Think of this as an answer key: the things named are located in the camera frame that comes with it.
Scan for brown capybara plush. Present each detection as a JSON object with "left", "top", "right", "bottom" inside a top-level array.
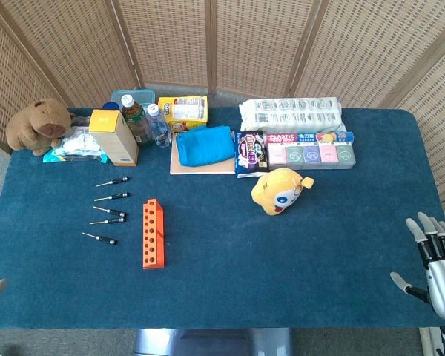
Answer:
[{"left": 5, "top": 98, "right": 75, "bottom": 156}]

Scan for white toilet paper pack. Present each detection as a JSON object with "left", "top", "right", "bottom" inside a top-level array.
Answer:
[{"left": 239, "top": 96, "right": 345, "bottom": 134}]

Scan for blue cloth pouch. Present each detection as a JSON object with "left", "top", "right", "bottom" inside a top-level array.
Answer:
[{"left": 175, "top": 125, "right": 235, "bottom": 167}]

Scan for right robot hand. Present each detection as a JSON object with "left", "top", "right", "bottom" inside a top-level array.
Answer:
[{"left": 389, "top": 211, "right": 445, "bottom": 322}]

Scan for green tea bottle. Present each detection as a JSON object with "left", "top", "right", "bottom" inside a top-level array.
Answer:
[{"left": 119, "top": 94, "right": 154, "bottom": 146}]

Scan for yellow plush toy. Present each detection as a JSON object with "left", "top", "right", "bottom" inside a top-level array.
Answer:
[{"left": 251, "top": 167, "right": 314, "bottom": 217}]

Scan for orange tool rack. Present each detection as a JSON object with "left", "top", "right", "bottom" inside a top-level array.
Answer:
[{"left": 141, "top": 198, "right": 167, "bottom": 269}]

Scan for dark snack bag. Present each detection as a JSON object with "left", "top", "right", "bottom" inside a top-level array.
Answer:
[{"left": 234, "top": 130, "right": 270, "bottom": 178}]

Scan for plastic food wrap box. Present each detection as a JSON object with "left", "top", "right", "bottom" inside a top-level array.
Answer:
[{"left": 265, "top": 132, "right": 355, "bottom": 145}]

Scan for beige flat board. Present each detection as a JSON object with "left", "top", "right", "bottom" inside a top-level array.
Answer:
[{"left": 169, "top": 133, "right": 237, "bottom": 175}]

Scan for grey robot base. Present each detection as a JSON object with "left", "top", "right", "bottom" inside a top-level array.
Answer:
[{"left": 133, "top": 328, "right": 294, "bottom": 356}]

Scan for pastel tissue packs bundle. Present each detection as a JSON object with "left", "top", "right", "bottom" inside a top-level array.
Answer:
[{"left": 267, "top": 142, "right": 357, "bottom": 171}]

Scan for tall yellow cardboard box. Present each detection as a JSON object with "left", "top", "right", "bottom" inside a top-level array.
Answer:
[{"left": 88, "top": 108, "right": 139, "bottom": 167}]

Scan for clear water bottle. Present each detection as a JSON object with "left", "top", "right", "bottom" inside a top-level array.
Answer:
[{"left": 145, "top": 103, "right": 173, "bottom": 148}]

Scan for yellow snack bag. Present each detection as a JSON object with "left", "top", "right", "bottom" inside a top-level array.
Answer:
[{"left": 158, "top": 95, "right": 209, "bottom": 134}]

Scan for wet wipes pack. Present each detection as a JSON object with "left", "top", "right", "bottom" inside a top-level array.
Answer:
[{"left": 43, "top": 125, "right": 108, "bottom": 164}]

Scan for blue-lidded plastic container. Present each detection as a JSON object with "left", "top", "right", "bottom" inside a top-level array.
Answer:
[{"left": 111, "top": 88, "right": 154, "bottom": 112}]

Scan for blue carpet table cover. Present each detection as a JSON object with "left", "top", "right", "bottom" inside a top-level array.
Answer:
[{"left": 0, "top": 107, "right": 445, "bottom": 329}]

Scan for rattan folding screen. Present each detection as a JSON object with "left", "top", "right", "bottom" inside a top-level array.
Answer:
[{"left": 0, "top": 0, "right": 445, "bottom": 223}]

